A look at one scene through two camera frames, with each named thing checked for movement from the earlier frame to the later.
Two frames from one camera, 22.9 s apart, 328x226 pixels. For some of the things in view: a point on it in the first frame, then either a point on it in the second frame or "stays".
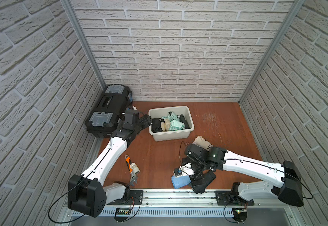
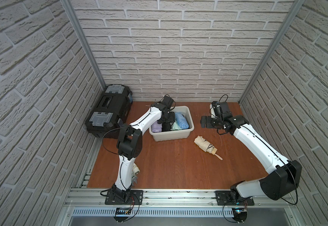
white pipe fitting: x=135 y=169 stays
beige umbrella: x=203 y=142 stays
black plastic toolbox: x=102 y=121 stays
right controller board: x=240 y=214 stays
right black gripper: x=186 y=160 -> x=208 y=124
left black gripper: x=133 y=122 -> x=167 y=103
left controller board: x=122 y=211 stays
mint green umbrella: x=175 y=123 stays
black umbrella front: x=201 y=180 -> x=169 y=120
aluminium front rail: x=183 y=199 stays
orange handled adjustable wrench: x=134 y=177 stays
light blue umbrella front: x=180 y=181 -> x=181 y=120
